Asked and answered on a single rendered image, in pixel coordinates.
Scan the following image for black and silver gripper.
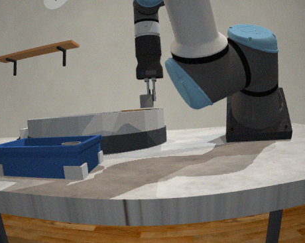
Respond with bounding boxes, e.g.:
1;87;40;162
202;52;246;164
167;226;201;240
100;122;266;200
135;21;163;101

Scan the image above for grey round turntable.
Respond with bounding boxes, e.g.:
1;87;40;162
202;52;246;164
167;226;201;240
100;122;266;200
18;108;166;154

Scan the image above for blue square crate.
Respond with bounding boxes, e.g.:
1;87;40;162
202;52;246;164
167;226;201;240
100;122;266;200
0;135;103;180

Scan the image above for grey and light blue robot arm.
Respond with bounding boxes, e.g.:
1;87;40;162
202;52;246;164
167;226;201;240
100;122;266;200
133;0;284;129

